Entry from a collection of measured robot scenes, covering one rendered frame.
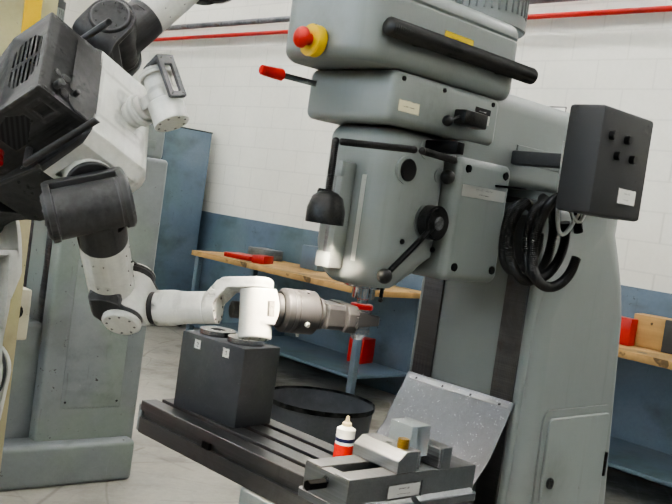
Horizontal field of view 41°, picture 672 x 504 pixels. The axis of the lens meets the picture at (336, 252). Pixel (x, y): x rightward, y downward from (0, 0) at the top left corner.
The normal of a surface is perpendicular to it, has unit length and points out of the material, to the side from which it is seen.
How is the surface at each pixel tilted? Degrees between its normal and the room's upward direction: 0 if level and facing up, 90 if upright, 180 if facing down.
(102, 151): 96
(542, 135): 90
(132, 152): 59
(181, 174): 90
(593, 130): 90
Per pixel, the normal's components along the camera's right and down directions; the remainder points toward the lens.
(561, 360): 0.69, 0.11
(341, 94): -0.72, -0.07
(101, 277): -0.12, 0.78
